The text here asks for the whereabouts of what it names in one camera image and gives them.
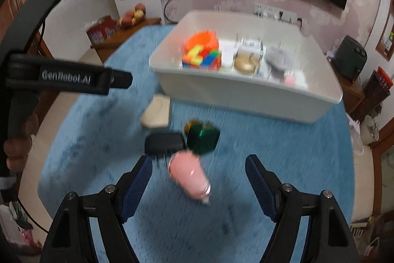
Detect dark green speaker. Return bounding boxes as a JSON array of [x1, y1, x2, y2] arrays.
[[333, 35, 367, 83]]

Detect orange round container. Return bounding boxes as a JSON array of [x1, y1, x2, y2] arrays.
[[184, 30, 219, 52]]

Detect person left hand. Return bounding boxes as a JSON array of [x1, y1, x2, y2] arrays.
[[3, 95, 39, 172]]

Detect beige wooden block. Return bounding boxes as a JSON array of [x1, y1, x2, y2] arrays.
[[140, 94, 171, 129]]

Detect blue fluffy mat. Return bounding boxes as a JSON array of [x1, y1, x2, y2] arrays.
[[38, 26, 357, 262]]

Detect pink oval bottle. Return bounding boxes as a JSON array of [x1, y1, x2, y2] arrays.
[[168, 150, 212, 205]]

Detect black small case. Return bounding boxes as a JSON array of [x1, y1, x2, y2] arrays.
[[144, 132, 186, 156]]

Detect grey cloth item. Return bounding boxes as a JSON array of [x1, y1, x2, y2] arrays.
[[264, 47, 298, 73]]

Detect gold round compact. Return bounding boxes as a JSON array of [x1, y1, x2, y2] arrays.
[[234, 55, 259, 75]]

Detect clear toothpick box blue label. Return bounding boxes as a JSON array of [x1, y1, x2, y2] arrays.
[[236, 38, 264, 73]]

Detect fruit pile bowl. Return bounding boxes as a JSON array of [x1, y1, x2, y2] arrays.
[[117, 3, 146, 29]]

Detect white plastic storage bin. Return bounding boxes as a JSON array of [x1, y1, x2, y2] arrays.
[[149, 11, 343, 123]]

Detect white plastic bag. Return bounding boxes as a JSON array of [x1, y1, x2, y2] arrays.
[[346, 113, 364, 156]]

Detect wooden tv cabinet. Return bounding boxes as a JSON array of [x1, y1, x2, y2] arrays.
[[90, 18, 162, 63]]

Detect white wall power strip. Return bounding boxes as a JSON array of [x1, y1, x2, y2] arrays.
[[252, 3, 298, 23]]

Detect colourful rubik cube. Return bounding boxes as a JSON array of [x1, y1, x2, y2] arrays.
[[182, 45, 222, 70]]

